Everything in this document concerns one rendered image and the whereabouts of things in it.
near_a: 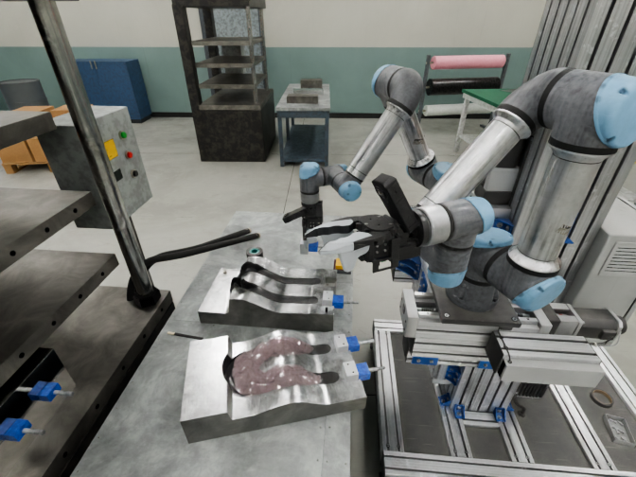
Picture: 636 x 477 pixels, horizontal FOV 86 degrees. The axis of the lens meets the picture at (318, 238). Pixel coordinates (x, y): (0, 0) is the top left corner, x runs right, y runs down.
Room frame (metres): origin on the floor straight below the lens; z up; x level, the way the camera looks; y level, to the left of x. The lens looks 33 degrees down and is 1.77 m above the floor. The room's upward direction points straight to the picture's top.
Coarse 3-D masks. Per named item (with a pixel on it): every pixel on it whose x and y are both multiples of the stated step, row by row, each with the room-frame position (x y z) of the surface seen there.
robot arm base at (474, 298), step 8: (464, 280) 0.78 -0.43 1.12; (472, 280) 0.76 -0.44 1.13; (448, 288) 0.81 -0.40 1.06; (456, 288) 0.78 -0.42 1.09; (464, 288) 0.77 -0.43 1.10; (472, 288) 0.76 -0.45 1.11; (480, 288) 0.75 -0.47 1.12; (488, 288) 0.75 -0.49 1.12; (448, 296) 0.80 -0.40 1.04; (456, 296) 0.77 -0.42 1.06; (464, 296) 0.77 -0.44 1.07; (472, 296) 0.75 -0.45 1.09; (480, 296) 0.74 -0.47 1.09; (488, 296) 0.74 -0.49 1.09; (496, 296) 0.77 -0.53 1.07; (456, 304) 0.76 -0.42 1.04; (464, 304) 0.75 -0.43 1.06; (472, 304) 0.74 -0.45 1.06; (480, 304) 0.74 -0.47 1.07; (488, 304) 0.74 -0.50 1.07; (496, 304) 0.75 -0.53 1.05
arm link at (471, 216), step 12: (444, 204) 0.57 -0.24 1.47; (456, 204) 0.57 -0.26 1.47; (468, 204) 0.58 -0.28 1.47; (480, 204) 0.58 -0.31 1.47; (456, 216) 0.55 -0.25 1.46; (468, 216) 0.56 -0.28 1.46; (480, 216) 0.56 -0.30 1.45; (492, 216) 0.57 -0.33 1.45; (456, 228) 0.54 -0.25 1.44; (468, 228) 0.55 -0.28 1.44; (480, 228) 0.56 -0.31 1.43; (456, 240) 0.55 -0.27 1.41; (468, 240) 0.55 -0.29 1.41
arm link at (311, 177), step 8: (304, 168) 1.21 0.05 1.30; (312, 168) 1.21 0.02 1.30; (320, 168) 1.24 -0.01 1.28; (304, 176) 1.21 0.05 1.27; (312, 176) 1.20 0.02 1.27; (320, 176) 1.22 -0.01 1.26; (304, 184) 1.21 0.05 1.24; (312, 184) 1.20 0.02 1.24; (320, 184) 1.22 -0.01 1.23; (304, 192) 1.21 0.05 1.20; (312, 192) 1.20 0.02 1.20
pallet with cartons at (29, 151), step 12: (24, 108) 4.83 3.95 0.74; (36, 108) 4.83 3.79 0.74; (48, 108) 4.87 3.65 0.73; (60, 108) 4.83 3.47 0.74; (24, 144) 4.42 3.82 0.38; (36, 144) 4.44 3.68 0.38; (0, 156) 4.38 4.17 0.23; (12, 156) 4.40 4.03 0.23; (24, 156) 4.41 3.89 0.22; (36, 156) 4.43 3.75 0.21; (12, 168) 4.37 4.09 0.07
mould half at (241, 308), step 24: (264, 264) 1.12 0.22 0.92; (216, 288) 1.05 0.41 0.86; (264, 288) 0.99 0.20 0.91; (288, 288) 1.02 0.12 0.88; (312, 288) 1.01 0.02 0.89; (216, 312) 0.91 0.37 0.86; (240, 312) 0.90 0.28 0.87; (264, 312) 0.89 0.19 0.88; (288, 312) 0.89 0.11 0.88; (312, 312) 0.88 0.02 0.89
